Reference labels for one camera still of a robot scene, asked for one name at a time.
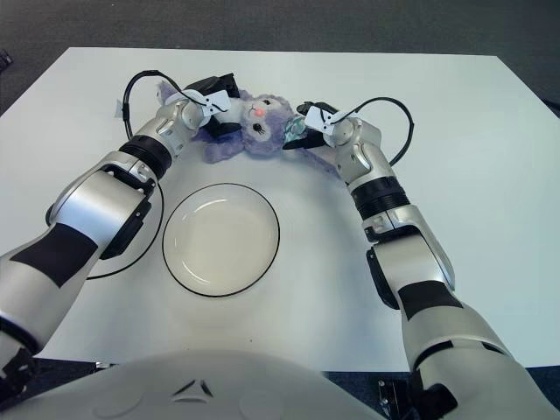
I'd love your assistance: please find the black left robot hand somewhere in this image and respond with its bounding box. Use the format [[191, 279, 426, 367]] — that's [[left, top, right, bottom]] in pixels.
[[185, 73, 242, 139]]

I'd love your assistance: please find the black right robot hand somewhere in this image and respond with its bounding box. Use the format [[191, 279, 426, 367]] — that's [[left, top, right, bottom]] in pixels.
[[283, 100, 340, 152]]

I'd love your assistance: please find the purple plush bunny doll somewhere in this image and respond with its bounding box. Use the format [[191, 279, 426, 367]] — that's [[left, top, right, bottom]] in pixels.
[[150, 80, 347, 179]]

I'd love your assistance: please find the white plate with black rim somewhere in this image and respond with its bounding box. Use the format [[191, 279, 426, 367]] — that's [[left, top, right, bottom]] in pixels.
[[162, 182, 281, 299]]

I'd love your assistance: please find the grey robot torso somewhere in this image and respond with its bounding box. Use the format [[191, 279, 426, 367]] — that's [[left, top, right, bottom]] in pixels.
[[0, 349, 386, 420]]

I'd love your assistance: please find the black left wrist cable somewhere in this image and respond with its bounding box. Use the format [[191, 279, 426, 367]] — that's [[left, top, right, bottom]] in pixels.
[[121, 68, 207, 141]]

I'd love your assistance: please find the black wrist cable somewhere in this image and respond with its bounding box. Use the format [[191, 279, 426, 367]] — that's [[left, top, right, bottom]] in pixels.
[[336, 96, 415, 166], [121, 68, 207, 141]]

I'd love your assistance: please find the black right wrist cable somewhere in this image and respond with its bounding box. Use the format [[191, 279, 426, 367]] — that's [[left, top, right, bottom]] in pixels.
[[336, 96, 415, 166]]

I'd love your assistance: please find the black left elbow cable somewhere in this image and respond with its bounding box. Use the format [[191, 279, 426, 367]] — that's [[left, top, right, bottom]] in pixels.
[[85, 183, 166, 281]]

